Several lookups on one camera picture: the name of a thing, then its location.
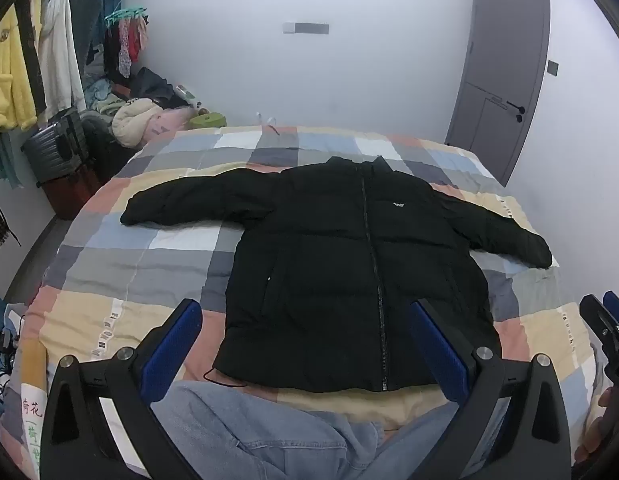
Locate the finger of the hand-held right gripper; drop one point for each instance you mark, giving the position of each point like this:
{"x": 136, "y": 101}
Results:
{"x": 597, "y": 317}
{"x": 617, "y": 302}

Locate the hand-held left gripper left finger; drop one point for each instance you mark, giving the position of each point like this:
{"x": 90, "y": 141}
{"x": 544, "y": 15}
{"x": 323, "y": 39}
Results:
{"x": 172, "y": 347}

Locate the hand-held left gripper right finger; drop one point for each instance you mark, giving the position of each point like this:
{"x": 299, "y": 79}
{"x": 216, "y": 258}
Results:
{"x": 439, "y": 352}

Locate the black puffer jacket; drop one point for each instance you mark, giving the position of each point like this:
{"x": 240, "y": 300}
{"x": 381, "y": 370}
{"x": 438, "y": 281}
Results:
{"x": 329, "y": 270}

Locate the pile of clothes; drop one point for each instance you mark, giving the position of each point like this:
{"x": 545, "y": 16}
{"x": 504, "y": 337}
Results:
{"x": 149, "y": 85}

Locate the colourful hanging clothes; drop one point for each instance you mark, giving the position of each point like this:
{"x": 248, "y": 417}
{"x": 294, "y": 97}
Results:
{"x": 129, "y": 40}

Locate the person's right hand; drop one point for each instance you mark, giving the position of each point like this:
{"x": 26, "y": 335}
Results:
{"x": 592, "y": 430}

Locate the checkered bed sheet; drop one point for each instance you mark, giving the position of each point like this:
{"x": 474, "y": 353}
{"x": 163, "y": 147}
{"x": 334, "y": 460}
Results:
{"x": 139, "y": 260}

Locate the person's blue denim clothing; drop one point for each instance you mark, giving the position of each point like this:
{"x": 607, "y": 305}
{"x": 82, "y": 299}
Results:
{"x": 269, "y": 435}

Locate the red-brown box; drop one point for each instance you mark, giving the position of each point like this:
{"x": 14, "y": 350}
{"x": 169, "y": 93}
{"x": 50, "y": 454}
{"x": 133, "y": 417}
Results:
{"x": 69, "y": 192}

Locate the pink cloth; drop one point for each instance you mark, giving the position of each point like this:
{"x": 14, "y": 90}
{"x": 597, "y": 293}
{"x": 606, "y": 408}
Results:
{"x": 169, "y": 120}

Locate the cream plush garment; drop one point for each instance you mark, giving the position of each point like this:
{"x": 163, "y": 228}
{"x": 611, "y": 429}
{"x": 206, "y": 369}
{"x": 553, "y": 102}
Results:
{"x": 132, "y": 122}

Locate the green bag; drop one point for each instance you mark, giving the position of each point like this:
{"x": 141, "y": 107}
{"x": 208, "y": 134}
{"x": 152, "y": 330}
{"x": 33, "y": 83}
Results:
{"x": 207, "y": 120}

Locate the dark ribbed suitcase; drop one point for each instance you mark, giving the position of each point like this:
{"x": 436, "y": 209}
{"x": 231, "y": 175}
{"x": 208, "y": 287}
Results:
{"x": 54, "y": 147}

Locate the teal hanging cloth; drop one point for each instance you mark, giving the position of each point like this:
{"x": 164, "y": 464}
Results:
{"x": 2, "y": 160}

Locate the grey door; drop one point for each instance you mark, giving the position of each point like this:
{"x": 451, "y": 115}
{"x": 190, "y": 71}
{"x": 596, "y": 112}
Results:
{"x": 499, "y": 60}

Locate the white hoodie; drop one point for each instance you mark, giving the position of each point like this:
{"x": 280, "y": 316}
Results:
{"x": 57, "y": 60}

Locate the yellow fleece robe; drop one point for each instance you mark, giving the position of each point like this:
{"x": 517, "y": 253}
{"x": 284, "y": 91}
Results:
{"x": 9, "y": 75}

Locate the black patterned scarf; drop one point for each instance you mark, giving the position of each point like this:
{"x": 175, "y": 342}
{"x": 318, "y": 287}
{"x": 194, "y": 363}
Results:
{"x": 32, "y": 60}

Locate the dark grey hanging garment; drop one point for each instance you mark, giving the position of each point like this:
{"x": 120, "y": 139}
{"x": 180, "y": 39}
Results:
{"x": 84, "y": 15}

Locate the grey wall switch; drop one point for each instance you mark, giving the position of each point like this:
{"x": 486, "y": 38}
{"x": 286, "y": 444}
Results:
{"x": 553, "y": 68}

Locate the grey wall panel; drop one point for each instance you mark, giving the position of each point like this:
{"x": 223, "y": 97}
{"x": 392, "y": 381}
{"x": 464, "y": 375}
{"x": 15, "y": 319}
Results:
{"x": 309, "y": 28}

